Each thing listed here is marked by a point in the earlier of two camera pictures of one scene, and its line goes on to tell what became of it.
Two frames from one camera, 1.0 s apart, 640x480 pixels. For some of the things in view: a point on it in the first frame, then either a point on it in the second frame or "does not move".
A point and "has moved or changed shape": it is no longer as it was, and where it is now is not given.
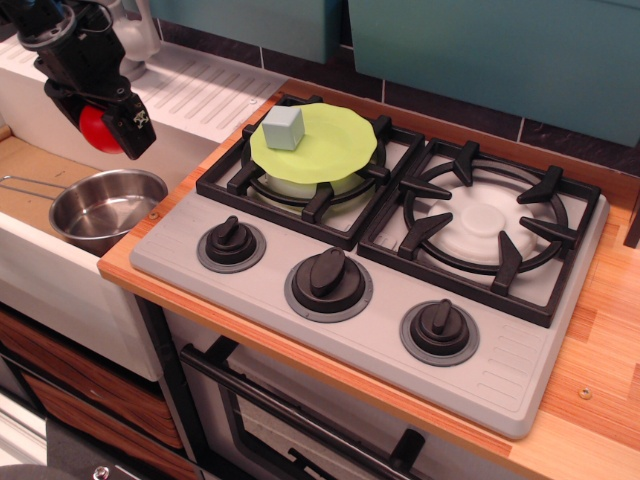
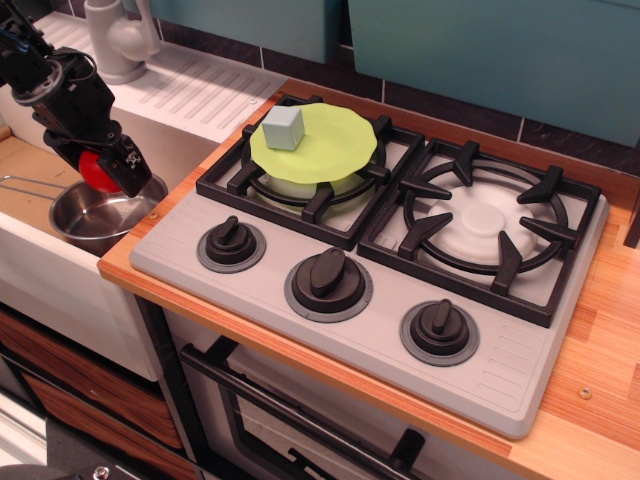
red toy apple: (95, 131) has moved or changed shape
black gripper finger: (69, 102) → (71, 149)
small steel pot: (96, 210) does not move
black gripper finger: (131, 124) → (127, 166)
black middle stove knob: (328, 288) does not move
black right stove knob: (440, 333) does not move
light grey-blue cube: (283, 127) does not move
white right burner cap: (479, 213) does not move
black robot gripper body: (80, 54) → (70, 100)
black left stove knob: (231, 248) does not move
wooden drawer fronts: (112, 380) does not move
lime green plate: (336, 143) does not move
